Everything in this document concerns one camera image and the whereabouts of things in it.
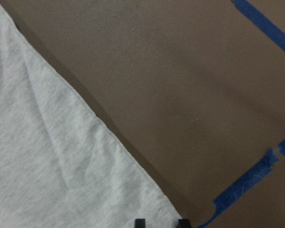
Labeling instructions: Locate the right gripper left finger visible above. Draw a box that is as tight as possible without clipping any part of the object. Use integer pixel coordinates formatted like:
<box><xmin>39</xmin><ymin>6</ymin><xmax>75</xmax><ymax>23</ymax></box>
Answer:
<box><xmin>134</xmin><ymin>218</ymin><xmax>145</xmax><ymax>228</ymax></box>

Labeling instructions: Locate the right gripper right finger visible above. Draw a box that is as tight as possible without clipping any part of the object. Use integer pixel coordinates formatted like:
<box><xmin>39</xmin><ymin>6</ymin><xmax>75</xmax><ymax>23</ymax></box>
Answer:
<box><xmin>178</xmin><ymin>219</ymin><xmax>190</xmax><ymax>228</ymax></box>

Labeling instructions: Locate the grey cartoon print t-shirt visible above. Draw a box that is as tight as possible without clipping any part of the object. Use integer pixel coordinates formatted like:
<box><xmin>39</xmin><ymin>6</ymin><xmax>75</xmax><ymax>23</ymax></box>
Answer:
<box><xmin>0</xmin><ymin>5</ymin><xmax>180</xmax><ymax>228</ymax></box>

